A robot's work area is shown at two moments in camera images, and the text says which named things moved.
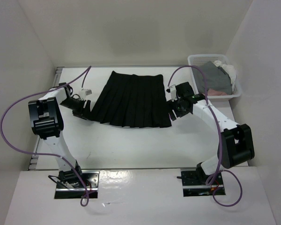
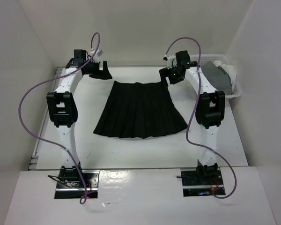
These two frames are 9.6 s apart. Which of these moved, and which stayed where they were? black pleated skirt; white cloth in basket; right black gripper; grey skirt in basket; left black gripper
Moved: left black gripper; right black gripper; black pleated skirt
Stayed: white cloth in basket; grey skirt in basket
